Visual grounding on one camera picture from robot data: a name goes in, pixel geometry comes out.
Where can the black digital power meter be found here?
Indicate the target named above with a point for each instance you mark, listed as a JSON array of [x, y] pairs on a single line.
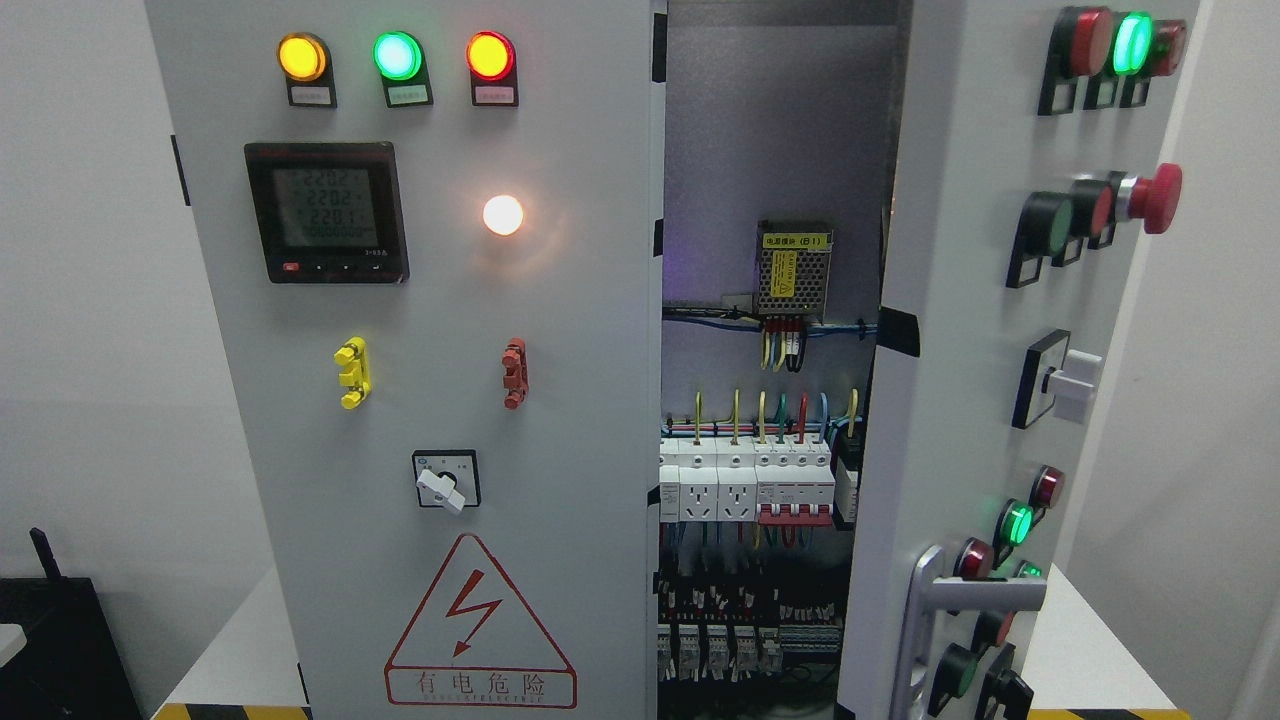
[[328, 212]]

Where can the red indicator light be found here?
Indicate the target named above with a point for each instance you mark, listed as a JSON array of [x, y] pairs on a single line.
[[492, 63]]

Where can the black box at left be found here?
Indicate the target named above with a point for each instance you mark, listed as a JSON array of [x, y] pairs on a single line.
[[69, 667]]

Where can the grey cabinet door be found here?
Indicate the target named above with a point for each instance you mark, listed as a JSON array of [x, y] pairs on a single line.
[[564, 477], [1013, 113]]

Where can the green indicator light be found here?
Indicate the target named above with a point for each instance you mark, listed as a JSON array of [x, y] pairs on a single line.
[[404, 74]]

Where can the yellow terminal connector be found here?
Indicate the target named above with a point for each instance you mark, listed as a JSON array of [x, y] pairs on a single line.
[[352, 359]]

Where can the white right door selector switch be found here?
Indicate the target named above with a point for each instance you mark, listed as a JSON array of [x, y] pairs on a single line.
[[1057, 380]]

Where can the red mushroom emergency stop button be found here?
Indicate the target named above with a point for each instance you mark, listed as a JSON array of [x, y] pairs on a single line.
[[1154, 200]]

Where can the lower relay terminal row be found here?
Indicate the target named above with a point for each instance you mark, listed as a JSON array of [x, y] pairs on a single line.
[[733, 628]]

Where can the white glowing indicator light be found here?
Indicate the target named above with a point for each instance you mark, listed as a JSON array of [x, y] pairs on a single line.
[[503, 214]]

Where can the white sockets and breakers row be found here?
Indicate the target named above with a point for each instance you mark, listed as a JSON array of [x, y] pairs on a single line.
[[779, 484]]

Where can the yellow indicator light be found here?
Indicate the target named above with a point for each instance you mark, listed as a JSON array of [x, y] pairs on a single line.
[[307, 67]]

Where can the perforated metal power supply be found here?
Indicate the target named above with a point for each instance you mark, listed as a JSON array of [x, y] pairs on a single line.
[[792, 268]]

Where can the red electric hazard sticker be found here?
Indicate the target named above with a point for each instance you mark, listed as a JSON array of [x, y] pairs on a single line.
[[475, 641]]

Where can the silver door handle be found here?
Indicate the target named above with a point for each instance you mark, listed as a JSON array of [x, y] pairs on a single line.
[[925, 681]]

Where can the red terminal connector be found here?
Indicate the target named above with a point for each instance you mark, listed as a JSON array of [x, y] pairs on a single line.
[[516, 373]]

